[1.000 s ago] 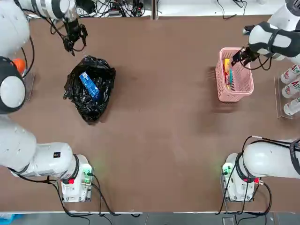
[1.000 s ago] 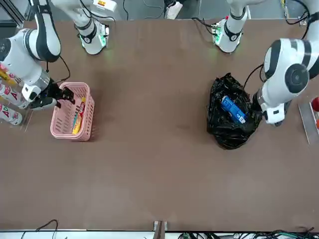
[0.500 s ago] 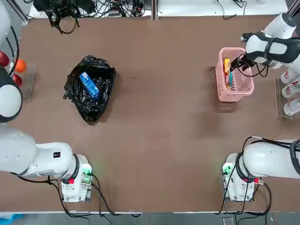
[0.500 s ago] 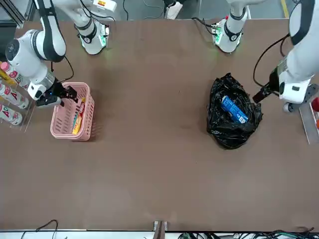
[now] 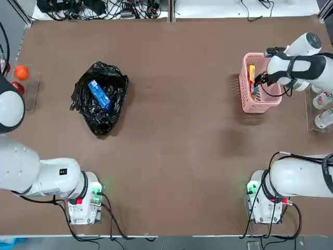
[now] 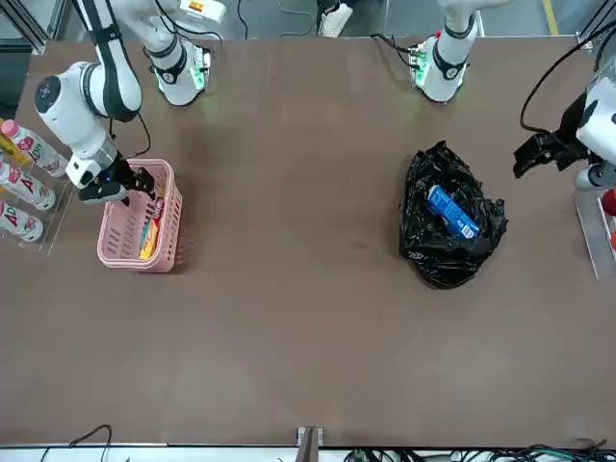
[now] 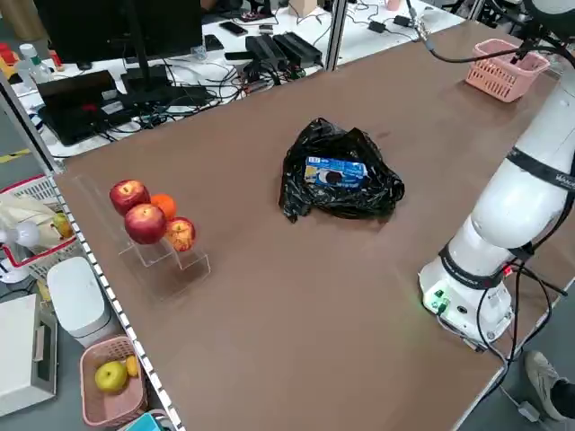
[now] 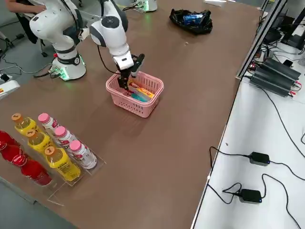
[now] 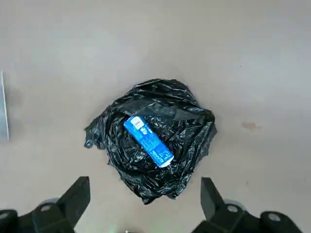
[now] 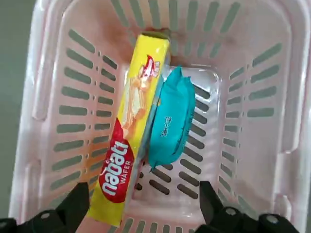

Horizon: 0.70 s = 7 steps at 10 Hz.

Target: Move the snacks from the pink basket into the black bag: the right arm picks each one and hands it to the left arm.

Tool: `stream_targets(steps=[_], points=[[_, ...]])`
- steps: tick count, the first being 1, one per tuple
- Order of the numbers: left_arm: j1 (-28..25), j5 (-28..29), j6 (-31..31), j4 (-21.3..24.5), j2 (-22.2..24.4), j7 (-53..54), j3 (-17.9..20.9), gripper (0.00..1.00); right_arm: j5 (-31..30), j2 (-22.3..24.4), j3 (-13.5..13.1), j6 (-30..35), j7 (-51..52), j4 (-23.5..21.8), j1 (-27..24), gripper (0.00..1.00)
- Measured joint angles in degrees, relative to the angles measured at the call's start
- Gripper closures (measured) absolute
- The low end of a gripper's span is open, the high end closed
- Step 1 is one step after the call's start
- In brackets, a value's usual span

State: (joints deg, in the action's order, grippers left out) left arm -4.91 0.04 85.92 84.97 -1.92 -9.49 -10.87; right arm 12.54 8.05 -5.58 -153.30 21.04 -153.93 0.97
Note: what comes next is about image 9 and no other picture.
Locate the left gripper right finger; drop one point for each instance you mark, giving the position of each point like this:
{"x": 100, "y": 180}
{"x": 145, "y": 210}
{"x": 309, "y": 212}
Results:
{"x": 213, "y": 206}

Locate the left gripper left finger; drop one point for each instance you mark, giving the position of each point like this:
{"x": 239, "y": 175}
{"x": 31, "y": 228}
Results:
{"x": 70, "y": 204}

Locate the blue snack packet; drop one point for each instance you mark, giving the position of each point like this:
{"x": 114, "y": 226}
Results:
{"x": 148, "y": 140}

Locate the black plastic bag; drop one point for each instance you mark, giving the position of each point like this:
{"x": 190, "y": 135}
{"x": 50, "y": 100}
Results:
{"x": 145, "y": 179}

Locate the clear acrylic fruit stand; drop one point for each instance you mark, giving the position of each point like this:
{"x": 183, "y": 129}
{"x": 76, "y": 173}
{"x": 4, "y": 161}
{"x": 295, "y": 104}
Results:
{"x": 3, "y": 114}

